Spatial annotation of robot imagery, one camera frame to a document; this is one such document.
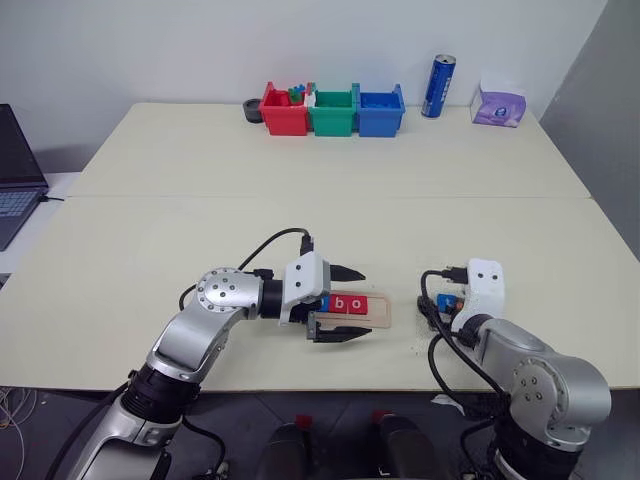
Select green plastic bin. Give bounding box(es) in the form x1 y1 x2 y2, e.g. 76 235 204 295
306 81 359 138

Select black round holder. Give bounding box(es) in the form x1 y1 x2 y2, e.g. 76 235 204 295
242 97 267 124

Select wooden letter tray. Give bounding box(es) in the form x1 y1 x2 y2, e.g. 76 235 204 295
311 290 394 332

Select dark rounded shape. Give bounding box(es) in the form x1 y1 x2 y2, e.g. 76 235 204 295
381 414 437 480
266 423 315 480

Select tangled light floor cables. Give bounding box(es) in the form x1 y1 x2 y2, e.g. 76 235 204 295
0 386 40 467

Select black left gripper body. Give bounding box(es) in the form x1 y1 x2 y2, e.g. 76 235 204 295
288 262 337 346

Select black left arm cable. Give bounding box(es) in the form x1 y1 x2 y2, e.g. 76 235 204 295
177 228 317 314

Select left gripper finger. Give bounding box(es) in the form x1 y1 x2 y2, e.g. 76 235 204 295
318 326 375 346
333 262 367 283

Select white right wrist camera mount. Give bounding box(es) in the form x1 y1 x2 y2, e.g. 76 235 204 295
449 256 506 334

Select blue drink can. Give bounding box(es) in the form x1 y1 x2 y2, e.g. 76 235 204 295
420 53 458 120

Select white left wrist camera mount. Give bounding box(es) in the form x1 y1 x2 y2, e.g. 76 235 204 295
278 251 335 327

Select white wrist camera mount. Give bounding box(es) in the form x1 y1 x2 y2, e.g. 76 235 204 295
278 251 335 327
449 256 506 334

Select dark laptop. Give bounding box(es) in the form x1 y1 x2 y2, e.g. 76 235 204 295
0 103 51 252

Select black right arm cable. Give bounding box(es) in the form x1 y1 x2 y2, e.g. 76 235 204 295
418 265 514 452

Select purple tissue pack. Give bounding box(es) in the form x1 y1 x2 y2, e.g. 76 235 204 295
470 78 528 127

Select red plastic bin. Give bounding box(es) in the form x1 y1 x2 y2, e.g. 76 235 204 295
260 80 309 138

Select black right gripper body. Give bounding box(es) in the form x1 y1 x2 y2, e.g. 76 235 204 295
417 294 464 332

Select blue plastic bin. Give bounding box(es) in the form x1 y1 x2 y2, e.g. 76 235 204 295
355 82 406 139

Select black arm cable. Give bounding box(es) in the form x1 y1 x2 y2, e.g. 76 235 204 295
418 265 514 452
177 228 317 314

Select white paper scrap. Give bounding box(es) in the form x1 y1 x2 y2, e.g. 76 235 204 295
431 394 467 416

